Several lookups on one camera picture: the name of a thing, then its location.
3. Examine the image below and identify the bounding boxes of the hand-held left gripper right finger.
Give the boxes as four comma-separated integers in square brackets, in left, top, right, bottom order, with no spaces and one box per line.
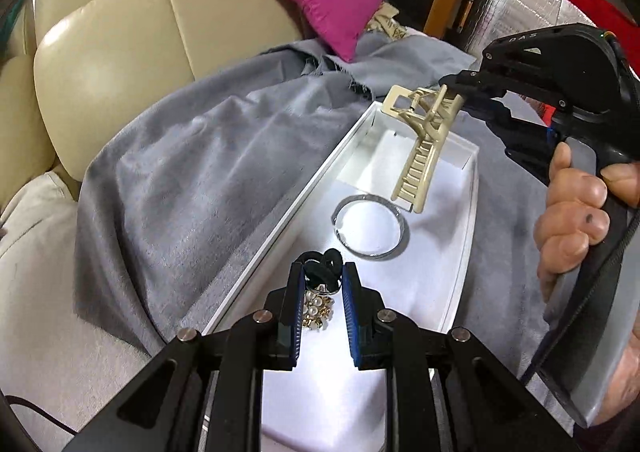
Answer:
[341,262,583,452]

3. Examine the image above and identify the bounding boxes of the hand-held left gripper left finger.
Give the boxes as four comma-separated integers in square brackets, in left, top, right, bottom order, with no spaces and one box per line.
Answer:
[62,262,306,452]

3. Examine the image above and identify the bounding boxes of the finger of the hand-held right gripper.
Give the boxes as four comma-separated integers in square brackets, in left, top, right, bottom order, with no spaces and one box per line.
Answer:
[465,100,553,180]
[439,71,506,100]

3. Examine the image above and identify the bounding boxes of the pearl hair ornament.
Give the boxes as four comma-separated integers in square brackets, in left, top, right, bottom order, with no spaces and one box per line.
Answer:
[302,285,336,330]

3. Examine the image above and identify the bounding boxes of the black hair tie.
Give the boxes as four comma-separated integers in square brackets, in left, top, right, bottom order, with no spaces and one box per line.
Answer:
[300,248,345,293]

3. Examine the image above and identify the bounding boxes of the white rectangular tray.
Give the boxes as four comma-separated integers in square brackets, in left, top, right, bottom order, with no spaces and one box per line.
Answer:
[200,100,481,452]

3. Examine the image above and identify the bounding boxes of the beige hair claw clip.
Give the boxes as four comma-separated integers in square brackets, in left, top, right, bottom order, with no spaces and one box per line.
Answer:
[382,85,466,215]

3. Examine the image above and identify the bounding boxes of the person's right forearm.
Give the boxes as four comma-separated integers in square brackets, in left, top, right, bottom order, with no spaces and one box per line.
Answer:
[597,352,640,428]

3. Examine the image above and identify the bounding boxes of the person's right hand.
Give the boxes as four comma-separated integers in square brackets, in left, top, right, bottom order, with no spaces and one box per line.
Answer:
[534,141,640,300]

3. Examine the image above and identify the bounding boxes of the red cloth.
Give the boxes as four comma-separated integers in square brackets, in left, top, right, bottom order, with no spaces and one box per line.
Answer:
[542,0,640,78]

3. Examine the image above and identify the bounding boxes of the silver foil mat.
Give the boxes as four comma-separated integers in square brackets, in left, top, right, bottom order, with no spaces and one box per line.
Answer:
[457,0,593,58]

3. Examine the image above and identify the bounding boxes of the patterned beige cloth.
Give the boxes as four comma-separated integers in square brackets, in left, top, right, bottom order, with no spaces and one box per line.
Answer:
[365,2,411,40]

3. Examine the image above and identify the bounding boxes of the silver bangle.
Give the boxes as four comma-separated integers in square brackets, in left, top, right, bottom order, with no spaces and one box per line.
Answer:
[332,195,411,260]

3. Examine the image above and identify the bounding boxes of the grey cloth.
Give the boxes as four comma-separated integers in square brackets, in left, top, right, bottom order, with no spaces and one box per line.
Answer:
[75,30,591,433]

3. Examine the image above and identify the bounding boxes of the beige leather sofa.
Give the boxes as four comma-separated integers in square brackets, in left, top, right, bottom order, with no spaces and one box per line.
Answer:
[0,0,321,213]

